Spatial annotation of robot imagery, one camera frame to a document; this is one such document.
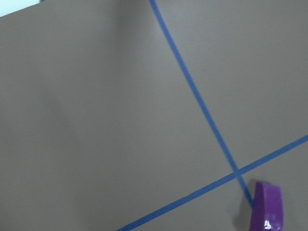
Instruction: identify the purple trapezoid block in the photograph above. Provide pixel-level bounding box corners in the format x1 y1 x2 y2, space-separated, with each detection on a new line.
249 181 284 231

